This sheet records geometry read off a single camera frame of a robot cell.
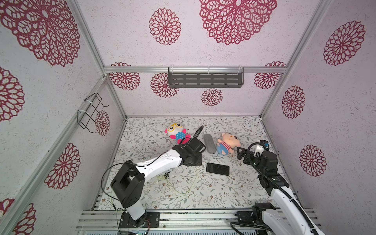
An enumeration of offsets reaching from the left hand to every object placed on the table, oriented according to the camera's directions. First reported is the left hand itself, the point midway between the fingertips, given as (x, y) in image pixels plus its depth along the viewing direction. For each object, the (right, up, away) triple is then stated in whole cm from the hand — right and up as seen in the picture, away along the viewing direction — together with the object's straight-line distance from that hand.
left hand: (198, 161), depth 84 cm
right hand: (+25, +8, -4) cm, 26 cm away
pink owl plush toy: (-14, +17, +19) cm, 29 cm away
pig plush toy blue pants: (+21, +10, +13) cm, 27 cm away
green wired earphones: (-19, -9, +3) cm, 21 cm away
